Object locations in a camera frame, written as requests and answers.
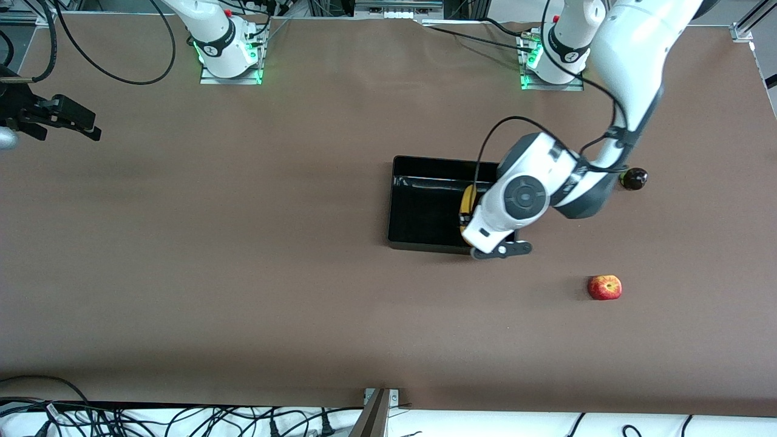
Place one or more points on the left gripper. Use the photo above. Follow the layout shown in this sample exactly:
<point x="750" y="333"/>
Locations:
<point x="464" y="218"/>

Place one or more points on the yellow banana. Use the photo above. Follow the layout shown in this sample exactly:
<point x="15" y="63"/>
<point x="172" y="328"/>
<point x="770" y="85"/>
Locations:
<point x="468" y="197"/>

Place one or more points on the black rectangular plastic tray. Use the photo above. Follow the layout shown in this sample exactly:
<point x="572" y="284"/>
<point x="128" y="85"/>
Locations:
<point x="425" y="218"/>

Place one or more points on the red yellow apple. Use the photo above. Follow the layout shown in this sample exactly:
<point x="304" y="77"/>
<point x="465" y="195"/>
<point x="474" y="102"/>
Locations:
<point x="604" y="287"/>

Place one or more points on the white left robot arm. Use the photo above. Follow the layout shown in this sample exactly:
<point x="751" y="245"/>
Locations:
<point x="637" y="48"/>

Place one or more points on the dark purple mangosteen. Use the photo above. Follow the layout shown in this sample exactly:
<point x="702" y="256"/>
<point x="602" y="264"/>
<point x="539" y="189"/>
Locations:
<point x="635" y="179"/>

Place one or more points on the aluminium frame corner profile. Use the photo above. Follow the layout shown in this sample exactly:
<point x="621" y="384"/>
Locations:
<point x="24" y="19"/>
<point x="743" y="30"/>

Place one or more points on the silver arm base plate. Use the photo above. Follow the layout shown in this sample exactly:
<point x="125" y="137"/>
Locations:
<point x="573" y="85"/>
<point x="209" y="77"/>

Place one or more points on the aluminium profile post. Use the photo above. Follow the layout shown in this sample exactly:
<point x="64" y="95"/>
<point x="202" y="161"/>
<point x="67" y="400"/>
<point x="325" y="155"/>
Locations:
<point x="373" y="419"/>

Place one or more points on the silver metal rail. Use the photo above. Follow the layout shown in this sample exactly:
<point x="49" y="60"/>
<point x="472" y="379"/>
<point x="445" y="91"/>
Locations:
<point x="397" y="6"/>

